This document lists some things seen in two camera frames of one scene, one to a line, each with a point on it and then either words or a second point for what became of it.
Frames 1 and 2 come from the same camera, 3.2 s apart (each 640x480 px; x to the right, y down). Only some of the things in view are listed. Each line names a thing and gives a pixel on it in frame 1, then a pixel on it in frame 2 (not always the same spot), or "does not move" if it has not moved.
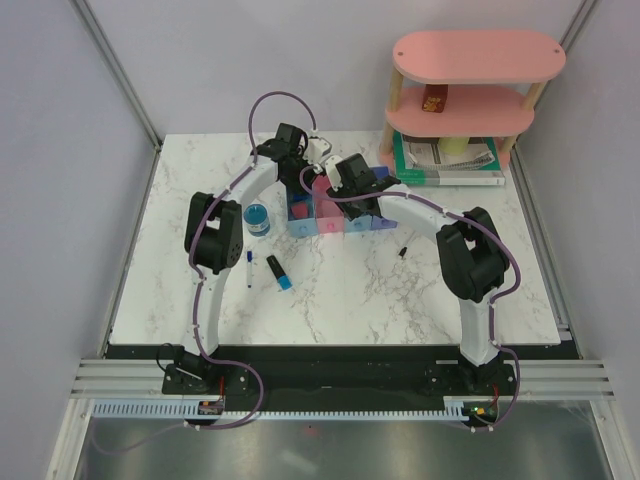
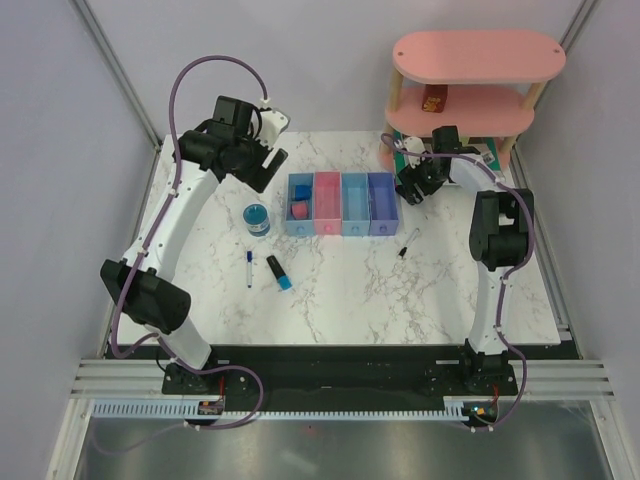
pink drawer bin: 330,218 does not move
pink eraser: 300,210 does not move
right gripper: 351,213 → 408,176
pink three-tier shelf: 468,84 does not move
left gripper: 295,188 → 259,177
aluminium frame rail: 146,382 does not move
